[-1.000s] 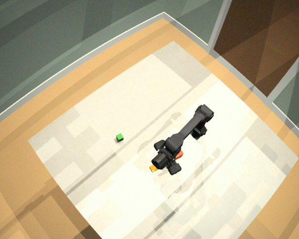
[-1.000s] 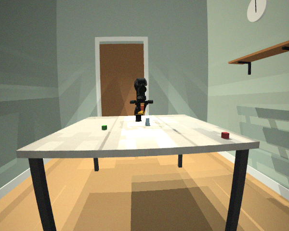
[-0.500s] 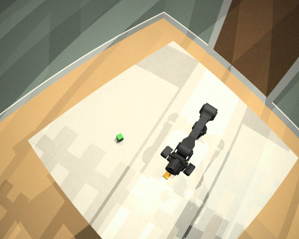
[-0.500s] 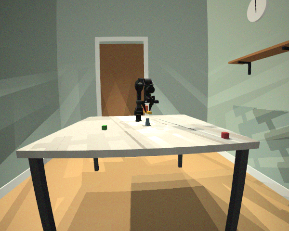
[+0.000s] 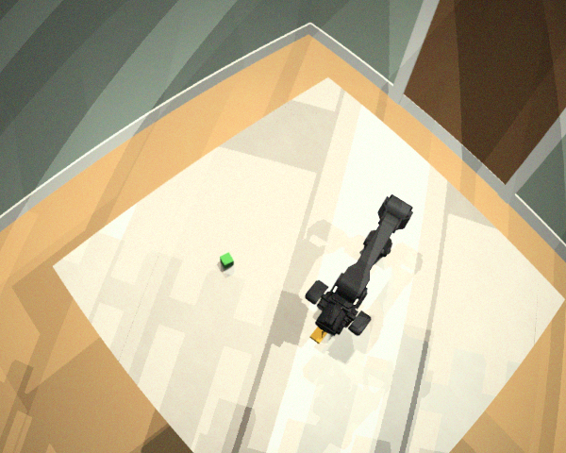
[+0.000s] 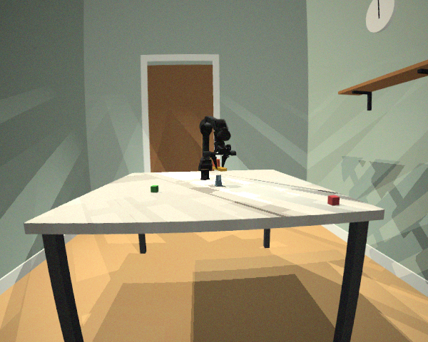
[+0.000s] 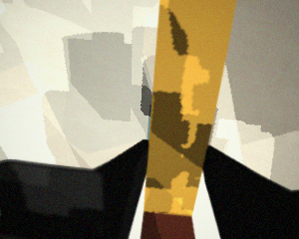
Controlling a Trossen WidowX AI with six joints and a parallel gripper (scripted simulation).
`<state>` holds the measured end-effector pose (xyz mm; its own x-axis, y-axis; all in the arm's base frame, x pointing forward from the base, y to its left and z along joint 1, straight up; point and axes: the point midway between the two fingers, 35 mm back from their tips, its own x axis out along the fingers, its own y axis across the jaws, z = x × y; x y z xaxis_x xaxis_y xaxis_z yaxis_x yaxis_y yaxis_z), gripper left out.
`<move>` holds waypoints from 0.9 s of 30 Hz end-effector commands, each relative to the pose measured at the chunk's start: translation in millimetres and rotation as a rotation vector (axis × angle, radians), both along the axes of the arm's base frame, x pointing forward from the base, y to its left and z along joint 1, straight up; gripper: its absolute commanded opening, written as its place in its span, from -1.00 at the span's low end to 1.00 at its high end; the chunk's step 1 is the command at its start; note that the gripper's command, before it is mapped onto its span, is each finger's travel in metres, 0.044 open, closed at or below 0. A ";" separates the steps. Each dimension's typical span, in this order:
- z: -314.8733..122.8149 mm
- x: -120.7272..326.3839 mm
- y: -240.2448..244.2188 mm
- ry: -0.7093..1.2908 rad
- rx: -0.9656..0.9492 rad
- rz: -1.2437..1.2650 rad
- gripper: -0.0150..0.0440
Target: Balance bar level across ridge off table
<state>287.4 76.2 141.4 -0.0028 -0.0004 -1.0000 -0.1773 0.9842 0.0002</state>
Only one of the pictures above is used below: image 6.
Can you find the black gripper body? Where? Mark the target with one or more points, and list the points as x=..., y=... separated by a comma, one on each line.
x=213, y=154

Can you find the small red cube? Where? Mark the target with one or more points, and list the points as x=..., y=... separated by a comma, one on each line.
x=333, y=200

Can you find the yellow bar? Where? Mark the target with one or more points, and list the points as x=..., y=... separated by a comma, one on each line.
x=222, y=169

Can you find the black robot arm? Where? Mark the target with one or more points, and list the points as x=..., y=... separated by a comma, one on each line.
x=221, y=133

